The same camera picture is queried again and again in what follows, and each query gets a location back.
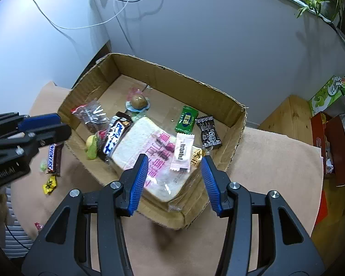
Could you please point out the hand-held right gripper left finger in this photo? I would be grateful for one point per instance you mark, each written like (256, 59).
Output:
(138, 184)

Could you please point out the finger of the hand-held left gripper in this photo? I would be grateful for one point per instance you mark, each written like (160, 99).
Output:
(51, 135)
(40, 120)

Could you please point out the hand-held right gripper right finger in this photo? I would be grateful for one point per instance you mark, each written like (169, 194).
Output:
(211, 184)

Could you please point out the brown chocolate bar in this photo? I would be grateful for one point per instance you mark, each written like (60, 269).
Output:
(54, 158)

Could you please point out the red-edged dark snack packet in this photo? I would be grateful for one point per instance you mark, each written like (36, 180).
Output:
(90, 116)

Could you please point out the pink candy packet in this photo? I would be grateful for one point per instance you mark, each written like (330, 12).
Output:
(181, 152)

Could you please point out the black candy packet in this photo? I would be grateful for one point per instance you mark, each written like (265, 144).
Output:
(208, 133)

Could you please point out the blue white chocolate bar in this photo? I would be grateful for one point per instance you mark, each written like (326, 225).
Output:
(116, 133)

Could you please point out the green candy packet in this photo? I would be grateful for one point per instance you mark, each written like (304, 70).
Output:
(186, 120)

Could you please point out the braised egg packet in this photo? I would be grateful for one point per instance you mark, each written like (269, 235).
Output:
(140, 101)

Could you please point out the gold candy packet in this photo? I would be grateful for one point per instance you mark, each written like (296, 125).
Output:
(197, 156)

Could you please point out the small green candy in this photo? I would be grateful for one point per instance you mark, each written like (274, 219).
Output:
(42, 166)

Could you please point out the sliced bread packet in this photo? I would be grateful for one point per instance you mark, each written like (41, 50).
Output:
(138, 142)

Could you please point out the yellow candy packet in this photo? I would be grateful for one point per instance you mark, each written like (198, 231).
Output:
(49, 186)

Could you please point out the beige tablecloth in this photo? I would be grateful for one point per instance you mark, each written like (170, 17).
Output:
(261, 178)

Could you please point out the striped cloth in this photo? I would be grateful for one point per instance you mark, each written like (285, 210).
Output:
(14, 241)

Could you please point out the wooden cabinet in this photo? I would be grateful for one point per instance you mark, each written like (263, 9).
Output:
(290, 120)

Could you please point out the red cardboard box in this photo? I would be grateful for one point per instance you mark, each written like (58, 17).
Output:
(337, 149)

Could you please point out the green printed box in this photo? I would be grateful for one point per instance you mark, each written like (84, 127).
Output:
(327, 97)

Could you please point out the potted plant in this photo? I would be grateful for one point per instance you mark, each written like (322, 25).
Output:
(327, 8)

